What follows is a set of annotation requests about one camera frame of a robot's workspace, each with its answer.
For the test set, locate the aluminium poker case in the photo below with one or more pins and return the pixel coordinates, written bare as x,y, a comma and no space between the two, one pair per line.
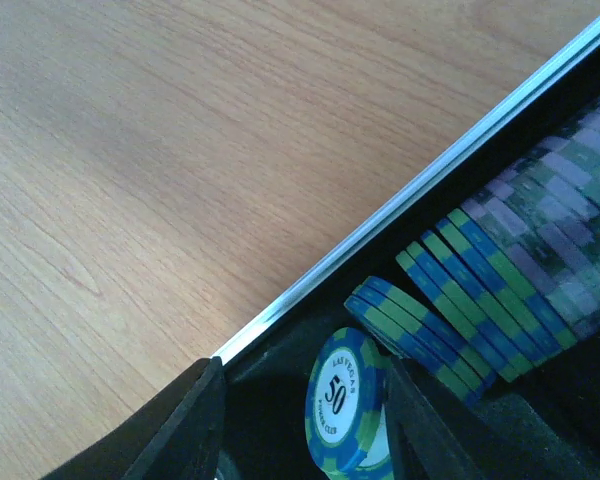
553,410

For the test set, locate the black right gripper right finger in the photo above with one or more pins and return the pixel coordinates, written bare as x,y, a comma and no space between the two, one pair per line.
434,435

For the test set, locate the blue white poker chip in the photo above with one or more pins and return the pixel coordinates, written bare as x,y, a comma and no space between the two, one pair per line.
344,402
378,464

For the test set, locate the blue green chip stack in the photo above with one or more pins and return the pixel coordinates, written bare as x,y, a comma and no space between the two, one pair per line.
482,321

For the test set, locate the purple poker chip stack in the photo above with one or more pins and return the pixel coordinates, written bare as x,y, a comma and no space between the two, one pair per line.
543,213

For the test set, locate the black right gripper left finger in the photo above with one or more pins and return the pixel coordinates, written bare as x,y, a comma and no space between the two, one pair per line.
175,435

